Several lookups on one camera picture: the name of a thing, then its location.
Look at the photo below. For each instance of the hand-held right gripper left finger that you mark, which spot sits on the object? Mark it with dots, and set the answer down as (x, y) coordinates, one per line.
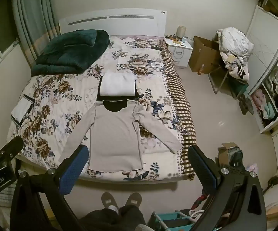
(73, 173)

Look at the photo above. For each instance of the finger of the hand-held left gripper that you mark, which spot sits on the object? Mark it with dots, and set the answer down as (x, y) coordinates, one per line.
(9, 146)

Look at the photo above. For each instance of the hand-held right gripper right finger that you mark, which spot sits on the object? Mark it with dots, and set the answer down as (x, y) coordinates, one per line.
(201, 170)

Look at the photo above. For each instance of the grey long-sleeve shirt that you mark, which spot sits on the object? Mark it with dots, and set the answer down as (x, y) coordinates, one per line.
(115, 137)

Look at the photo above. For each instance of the pile of clothes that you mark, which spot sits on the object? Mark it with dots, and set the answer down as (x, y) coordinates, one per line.
(234, 45)

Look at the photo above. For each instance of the small cardboard box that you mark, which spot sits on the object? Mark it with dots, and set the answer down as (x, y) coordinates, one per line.
(223, 152)

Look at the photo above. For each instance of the red checked cloth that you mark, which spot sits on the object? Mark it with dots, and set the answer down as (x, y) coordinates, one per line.
(199, 201)

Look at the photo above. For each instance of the white cloth with black trim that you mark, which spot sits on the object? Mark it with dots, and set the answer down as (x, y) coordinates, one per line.
(21, 110)

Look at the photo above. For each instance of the brown slipper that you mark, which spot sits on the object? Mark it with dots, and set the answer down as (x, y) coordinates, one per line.
(133, 199)
(109, 199)

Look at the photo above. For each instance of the teal plastic basket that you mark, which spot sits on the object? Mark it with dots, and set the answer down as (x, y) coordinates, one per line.
(170, 217)

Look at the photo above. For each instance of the person's legs in dark trousers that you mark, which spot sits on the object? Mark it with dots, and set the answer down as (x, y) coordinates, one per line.
(119, 217)

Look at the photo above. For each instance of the bed with floral cover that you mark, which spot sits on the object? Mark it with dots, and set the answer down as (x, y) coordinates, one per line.
(57, 93)

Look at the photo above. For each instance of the brown checked blanket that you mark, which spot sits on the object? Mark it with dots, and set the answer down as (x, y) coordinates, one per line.
(179, 96)

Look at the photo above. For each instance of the black garment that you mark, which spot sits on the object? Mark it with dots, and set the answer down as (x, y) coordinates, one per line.
(114, 106)

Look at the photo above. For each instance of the metal folding chair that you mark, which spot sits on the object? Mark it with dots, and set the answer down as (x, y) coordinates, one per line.
(217, 79)

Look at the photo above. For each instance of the folded white garment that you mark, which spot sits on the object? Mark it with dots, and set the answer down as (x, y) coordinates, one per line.
(117, 84)

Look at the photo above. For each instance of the brown bottle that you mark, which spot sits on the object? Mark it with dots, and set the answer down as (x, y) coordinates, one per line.
(200, 70)

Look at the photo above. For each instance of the dark green blanket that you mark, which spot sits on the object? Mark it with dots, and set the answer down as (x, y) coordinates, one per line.
(69, 50)

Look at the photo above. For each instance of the large cardboard box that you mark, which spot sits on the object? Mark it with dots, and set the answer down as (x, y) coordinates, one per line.
(202, 54)

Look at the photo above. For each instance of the white nightstand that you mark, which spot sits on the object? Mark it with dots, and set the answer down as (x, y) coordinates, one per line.
(181, 55)

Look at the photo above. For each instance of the green curtain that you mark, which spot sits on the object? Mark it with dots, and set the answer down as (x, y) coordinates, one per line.
(33, 21)

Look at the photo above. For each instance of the white wardrobe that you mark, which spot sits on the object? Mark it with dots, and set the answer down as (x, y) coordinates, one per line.
(271, 60)

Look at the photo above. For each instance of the small blue cup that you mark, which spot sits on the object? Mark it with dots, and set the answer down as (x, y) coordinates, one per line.
(184, 39)

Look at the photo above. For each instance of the beige table lamp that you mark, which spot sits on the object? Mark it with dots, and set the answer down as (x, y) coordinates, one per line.
(181, 31)

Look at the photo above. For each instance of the white bed headboard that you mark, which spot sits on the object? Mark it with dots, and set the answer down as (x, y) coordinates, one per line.
(112, 25)

